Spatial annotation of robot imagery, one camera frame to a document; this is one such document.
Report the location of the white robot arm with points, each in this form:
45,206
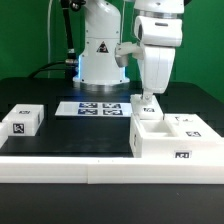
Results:
101,65

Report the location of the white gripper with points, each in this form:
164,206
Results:
155,69

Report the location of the white cabinet top block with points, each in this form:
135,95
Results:
24,119

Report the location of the white marker base plate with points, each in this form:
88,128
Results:
94,109

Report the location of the white U-shaped fence frame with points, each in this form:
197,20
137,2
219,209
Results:
97,170

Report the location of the white cabinet body box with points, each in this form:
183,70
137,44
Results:
155,140

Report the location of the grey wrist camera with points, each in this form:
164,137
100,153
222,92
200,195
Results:
122,51

